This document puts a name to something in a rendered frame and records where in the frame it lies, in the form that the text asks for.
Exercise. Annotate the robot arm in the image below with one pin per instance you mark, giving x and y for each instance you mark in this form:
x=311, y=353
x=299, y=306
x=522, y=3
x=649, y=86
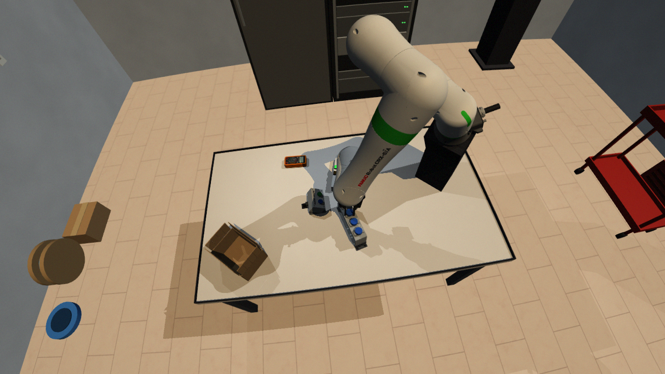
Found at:
x=415, y=90

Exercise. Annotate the orange digital multimeter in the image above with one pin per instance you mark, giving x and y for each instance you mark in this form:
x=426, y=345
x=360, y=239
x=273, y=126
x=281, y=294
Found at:
x=295, y=161

